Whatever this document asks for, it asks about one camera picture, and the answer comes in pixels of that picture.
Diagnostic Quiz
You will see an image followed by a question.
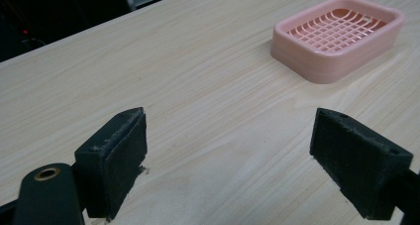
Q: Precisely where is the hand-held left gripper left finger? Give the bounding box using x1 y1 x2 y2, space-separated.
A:
73 106 149 221

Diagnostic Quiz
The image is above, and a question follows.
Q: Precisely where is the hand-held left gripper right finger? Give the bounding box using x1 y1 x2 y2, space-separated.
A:
309 107 414 221

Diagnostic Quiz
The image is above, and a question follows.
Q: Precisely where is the pink soap dish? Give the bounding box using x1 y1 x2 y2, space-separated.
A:
270 0 406 85

